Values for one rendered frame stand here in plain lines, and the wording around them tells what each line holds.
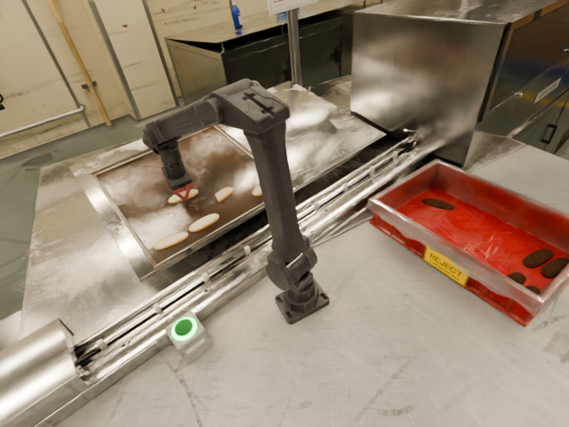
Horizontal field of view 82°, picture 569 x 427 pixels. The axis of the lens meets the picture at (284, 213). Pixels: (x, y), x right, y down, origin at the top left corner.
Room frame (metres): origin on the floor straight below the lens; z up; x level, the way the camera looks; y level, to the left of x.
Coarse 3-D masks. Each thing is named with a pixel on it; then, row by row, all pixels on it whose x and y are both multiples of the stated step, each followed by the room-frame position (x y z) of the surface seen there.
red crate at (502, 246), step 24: (432, 192) 0.85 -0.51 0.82; (408, 216) 0.75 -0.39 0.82; (432, 216) 0.74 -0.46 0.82; (456, 216) 0.72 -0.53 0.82; (480, 216) 0.71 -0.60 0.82; (408, 240) 0.62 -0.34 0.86; (456, 240) 0.63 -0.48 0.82; (480, 240) 0.61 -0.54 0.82; (504, 240) 0.60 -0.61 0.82; (528, 240) 0.59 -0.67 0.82; (504, 264) 0.52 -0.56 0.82; (480, 288) 0.44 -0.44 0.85; (504, 312) 0.39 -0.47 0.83
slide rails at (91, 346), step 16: (384, 160) 1.05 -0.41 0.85; (368, 176) 0.96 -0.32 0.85; (336, 192) 0.89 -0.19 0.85; (304, 208) 0.83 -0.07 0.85; (320, 208) 0.82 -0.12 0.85; (256, 240) 0.71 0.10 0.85; (208, 272) 0.61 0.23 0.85; (224, 272) 0.60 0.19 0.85; (160, 304) 0.52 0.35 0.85; (176, 304) 0.51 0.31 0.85; (128, 320) 0.48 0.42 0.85; (112, 336) 0.45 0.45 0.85; (128, 336) 0.44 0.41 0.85; (80, 352) 0.41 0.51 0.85
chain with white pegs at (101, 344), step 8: (344, 184) 0.90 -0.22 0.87; (304, 216) 0.80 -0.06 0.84; (248, 248) 0.66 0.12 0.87; (256, 248) 0.68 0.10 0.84; (232, 264) 0.64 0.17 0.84; (184, 296) 0.55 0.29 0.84; (168, 304) 0.52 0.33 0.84; (144, 320) 0.49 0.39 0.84; (120, 336) 0.45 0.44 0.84; (104, 344) 0.42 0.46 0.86; (96, 352) 0.42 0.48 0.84
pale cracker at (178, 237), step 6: (174, 234) 0.72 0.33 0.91; (180, 234) 0.72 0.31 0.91; (186, 234) 0.72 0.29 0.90; (162, 240) 0.70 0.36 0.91; (168, 240) 0.70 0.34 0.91; (174, 240) 0.70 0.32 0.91; (180, 240) 0.70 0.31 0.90; (156, 246) 0.68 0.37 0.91; (162, 246) 0.68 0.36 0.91; (168, 246) 0.68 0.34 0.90
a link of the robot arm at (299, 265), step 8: (296, 256) 0.50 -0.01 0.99; (304, 256) 0.50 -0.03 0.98; (288, 264) 0.48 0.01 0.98; (296, 264) 0.48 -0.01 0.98; (304, 264) 0.49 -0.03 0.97; (296, 272) 0.47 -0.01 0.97; (304, 272) 0.48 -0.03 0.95; (296, 280) 0.46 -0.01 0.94; (304, 280) 0.47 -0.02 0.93; (312, 280) 0.49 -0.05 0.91; (296, 288) 0.45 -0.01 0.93; (304, 288) 0.47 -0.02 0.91
